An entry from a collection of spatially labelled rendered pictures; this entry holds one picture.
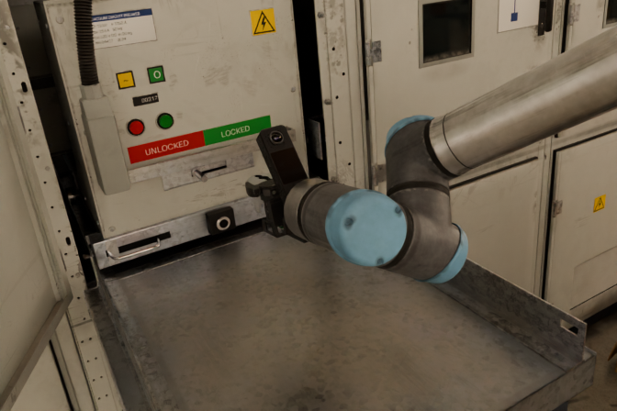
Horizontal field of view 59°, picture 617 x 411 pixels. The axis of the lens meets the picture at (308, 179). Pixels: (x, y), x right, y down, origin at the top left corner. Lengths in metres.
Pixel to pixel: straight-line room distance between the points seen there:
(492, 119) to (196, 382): 0.57
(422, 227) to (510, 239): 1.12
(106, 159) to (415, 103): 0.75
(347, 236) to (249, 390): 0.32
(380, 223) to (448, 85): 0.84
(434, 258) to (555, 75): 0.27
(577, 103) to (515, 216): 1.13
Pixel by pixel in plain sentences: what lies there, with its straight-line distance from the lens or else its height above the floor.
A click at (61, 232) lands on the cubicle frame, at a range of 1.15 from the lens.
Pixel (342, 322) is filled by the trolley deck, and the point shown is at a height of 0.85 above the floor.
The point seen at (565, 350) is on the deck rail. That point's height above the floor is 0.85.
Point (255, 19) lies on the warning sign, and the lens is 1.21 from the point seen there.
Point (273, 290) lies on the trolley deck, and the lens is 1.06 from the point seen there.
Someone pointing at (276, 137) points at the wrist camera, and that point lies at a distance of 0.83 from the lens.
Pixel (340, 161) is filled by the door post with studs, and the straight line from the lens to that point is 1.32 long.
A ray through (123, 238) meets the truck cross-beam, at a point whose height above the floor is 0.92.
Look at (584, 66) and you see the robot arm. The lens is 0.69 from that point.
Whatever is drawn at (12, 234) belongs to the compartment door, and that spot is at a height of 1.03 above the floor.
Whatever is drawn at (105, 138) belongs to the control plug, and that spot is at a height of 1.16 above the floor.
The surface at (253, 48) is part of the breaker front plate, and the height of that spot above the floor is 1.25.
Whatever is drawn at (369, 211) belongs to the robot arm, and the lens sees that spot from 0.65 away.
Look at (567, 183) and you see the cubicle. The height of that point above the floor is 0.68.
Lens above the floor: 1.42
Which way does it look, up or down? 22 degrees down
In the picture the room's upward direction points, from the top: 6 degrees counter-clockwise
